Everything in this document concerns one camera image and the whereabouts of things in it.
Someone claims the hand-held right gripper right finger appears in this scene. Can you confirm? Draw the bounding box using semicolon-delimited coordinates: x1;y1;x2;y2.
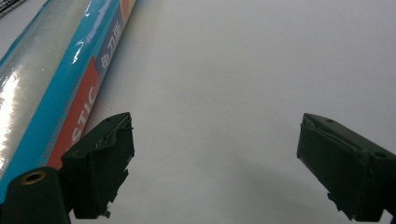
296;112;396;224

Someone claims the blue plastic wrap box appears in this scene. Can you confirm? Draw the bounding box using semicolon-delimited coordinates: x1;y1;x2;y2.
0;0;138;204

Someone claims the dark striped object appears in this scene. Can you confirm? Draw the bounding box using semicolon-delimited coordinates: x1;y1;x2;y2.
0;0;27;18

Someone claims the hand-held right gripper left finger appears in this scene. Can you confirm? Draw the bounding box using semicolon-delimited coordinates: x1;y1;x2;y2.
0;112;135;224

